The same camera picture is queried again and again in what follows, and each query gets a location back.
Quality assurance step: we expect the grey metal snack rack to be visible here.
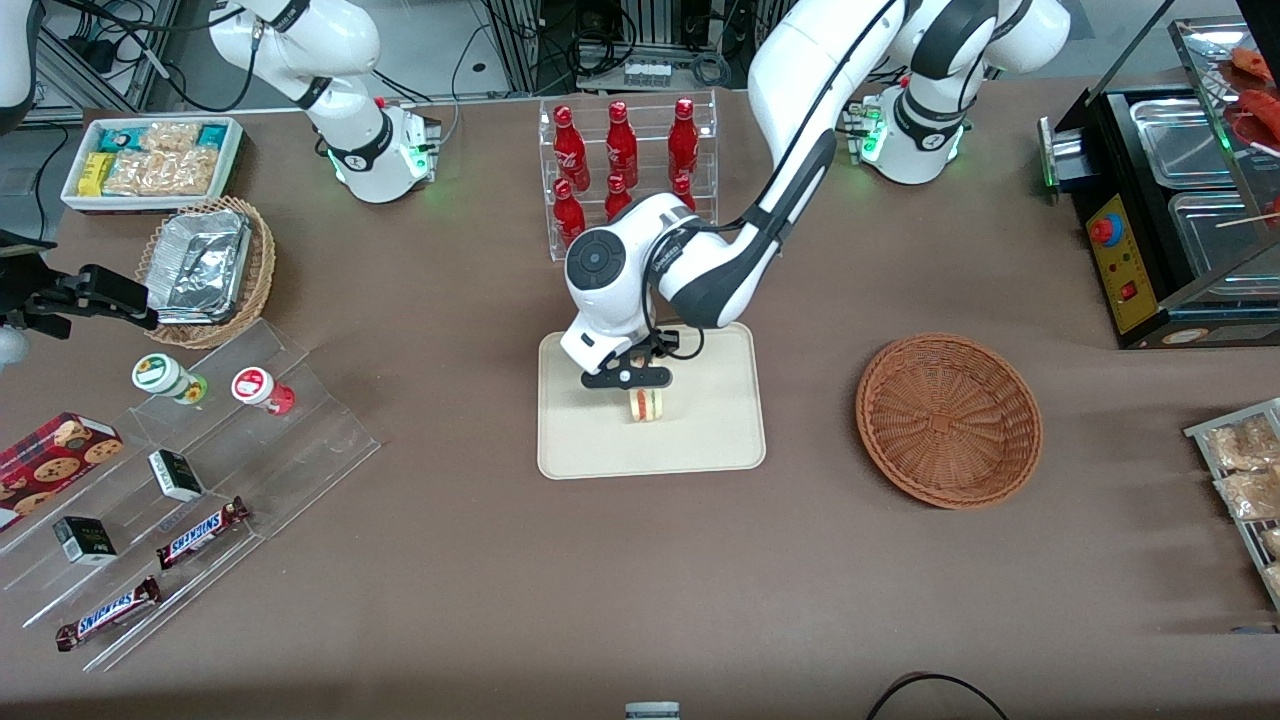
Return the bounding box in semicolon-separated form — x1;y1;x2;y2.
1184;397;1280;613

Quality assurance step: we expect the red-label white drink cup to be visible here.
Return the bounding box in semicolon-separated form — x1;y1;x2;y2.
231;366;297;417

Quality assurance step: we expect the dark round-ended left wrist camera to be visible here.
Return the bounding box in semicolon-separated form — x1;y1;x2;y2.
581;363;674;392

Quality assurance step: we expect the black cable loop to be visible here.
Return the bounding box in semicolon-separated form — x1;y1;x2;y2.
864;671;1012;720

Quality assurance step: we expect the green-label white drink cup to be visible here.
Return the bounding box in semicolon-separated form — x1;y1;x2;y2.
131;352;209;406

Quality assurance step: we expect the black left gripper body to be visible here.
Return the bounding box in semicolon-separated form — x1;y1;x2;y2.
600;334;683;373

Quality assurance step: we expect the steel food pan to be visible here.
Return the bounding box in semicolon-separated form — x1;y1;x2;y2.
1129;97;1229;190
1167;189;1280;278

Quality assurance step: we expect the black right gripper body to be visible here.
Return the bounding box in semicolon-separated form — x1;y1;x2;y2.
0;231;79;340

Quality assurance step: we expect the beige rectangular plastic tray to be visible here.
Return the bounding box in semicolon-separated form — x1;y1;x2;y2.
537;321;768;482

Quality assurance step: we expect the Snickers chocolate bar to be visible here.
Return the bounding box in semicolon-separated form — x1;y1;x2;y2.
156;496;250;570
54;576;162;653

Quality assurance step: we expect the silver foil container stack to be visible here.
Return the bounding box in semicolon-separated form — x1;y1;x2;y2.
153;209;252;325

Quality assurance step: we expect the clear bag of crackers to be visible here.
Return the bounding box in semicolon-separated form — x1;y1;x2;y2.
140;121;202;153
104;148;219;197

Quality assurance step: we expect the white rectangular snack bin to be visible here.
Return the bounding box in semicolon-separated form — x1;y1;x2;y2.
61;116;245;215

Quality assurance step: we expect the black and yellow food warmer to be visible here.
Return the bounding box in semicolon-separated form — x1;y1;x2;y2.
1038;0;1280;350

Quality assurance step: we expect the red plaid cookie box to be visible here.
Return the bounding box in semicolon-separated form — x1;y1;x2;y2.
0;411;124;532

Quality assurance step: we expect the light brown wicker basket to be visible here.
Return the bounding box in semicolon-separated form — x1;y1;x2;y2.
134;196;277;350

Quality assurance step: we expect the round brown wicker basket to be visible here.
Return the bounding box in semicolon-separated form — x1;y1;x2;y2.
855;333;1044;510

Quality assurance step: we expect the small black carton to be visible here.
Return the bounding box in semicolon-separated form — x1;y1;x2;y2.
52;515;119;567
147;449;205;503

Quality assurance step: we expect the clear acrylic stepped display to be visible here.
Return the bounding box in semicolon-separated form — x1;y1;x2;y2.
0;319;382;673

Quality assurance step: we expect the clear acrylic bottle rack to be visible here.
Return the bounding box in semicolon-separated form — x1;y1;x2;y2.
537;89;720;263

